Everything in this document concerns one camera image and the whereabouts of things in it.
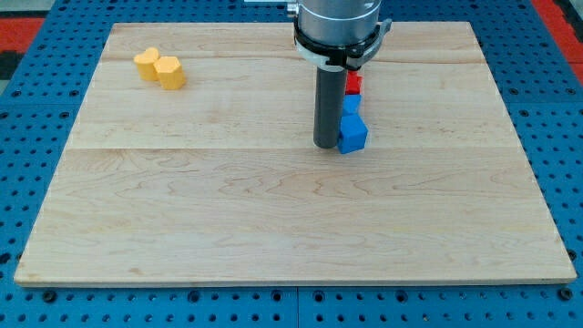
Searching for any black clamp ring mount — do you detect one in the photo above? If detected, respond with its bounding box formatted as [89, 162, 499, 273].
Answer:
[293, 18, 393, 72]

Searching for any yellow heart block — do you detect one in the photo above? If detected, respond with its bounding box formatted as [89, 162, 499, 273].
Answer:
[133, 47, 160, 81]

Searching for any yellow hexagon block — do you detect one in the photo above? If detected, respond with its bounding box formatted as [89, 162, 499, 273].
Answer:
[154, 56, 186, 90]

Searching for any wooden board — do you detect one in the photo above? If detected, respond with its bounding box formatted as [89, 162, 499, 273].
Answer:
[15, 22, 577, 288]

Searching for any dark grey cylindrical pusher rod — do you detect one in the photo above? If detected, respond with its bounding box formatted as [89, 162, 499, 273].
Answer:
[313, 68, 347, 149]

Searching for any small blue block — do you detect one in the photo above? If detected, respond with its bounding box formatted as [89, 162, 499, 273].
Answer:
[343, 95, 362, 116]

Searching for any blue cube block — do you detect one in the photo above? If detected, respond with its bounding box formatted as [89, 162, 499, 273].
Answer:
[337, 114, 368, 154]

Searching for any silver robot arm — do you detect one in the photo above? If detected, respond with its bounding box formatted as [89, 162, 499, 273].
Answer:
[286, 0, 392, 149]

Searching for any red block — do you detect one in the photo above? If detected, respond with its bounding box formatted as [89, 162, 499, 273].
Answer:
[345, 70, 363, 95]

